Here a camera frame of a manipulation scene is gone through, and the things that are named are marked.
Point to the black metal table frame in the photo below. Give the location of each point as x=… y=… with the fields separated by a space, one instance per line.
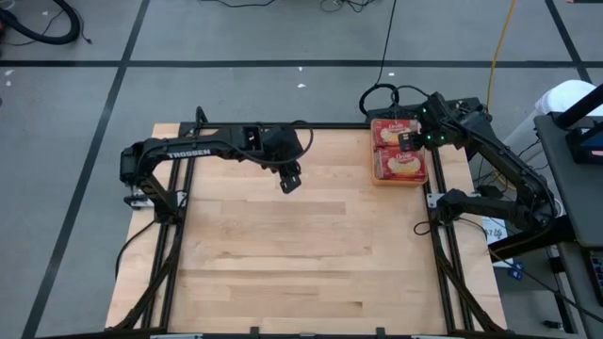
x=330 y=125

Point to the gray desk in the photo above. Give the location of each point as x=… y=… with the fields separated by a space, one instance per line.
x=579 y=202

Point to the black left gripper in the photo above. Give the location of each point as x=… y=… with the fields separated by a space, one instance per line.
x=282 y=148

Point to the small blue object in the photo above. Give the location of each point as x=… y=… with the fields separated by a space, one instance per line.
x=518 y=270

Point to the orange plastic basket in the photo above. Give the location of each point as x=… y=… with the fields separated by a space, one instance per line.
x=400 y=183

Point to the white cylinder bin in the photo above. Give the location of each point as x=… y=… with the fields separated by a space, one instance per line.
x=565 y=96

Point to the dark keyboard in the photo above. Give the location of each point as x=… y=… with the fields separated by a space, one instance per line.
x=598 y=278

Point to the white paper sheet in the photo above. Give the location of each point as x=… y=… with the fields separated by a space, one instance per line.
x=494 y=235

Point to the silver mounting bracket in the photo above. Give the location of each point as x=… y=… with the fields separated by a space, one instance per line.
x=139 y=202
x=432 y=200

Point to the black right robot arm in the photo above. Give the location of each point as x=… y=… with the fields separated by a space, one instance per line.
x=509 y=165

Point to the black pole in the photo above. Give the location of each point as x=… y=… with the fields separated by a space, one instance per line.
x=584 y=106

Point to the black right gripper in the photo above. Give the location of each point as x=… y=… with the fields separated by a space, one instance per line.
x=440 y=124

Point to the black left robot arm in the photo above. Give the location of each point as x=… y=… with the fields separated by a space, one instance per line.
x=188 y=153

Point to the black device blue screen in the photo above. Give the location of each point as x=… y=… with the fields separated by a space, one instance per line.
x=586 y=143

